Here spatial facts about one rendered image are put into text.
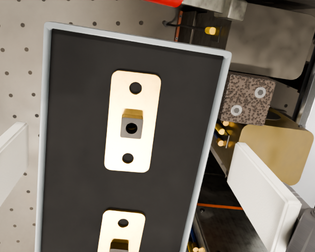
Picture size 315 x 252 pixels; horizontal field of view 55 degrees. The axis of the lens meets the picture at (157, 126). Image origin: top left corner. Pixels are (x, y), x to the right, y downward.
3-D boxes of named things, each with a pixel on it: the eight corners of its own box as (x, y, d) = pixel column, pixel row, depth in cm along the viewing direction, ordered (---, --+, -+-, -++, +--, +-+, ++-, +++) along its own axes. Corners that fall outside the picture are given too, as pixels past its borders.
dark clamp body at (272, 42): (211, 50, 69) (298, 83, 33) (160, 41, 68) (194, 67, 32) (218, 16, 67) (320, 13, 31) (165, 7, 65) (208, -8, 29)
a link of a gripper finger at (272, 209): (287, 202, 13) (303, 203, 13) (235, 141, 20) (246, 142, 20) (270, 258, 14) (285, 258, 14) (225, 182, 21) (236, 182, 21)
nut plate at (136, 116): (148, 171, 26) (149, 178, 25) (104, 167, 26) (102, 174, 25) (161, 75, 24) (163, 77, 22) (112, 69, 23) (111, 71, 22)
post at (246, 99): (192, 69, 70) (264, 127, 32) (171, 66, 69) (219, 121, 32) (197, 47, 68) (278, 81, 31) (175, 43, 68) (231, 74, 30)
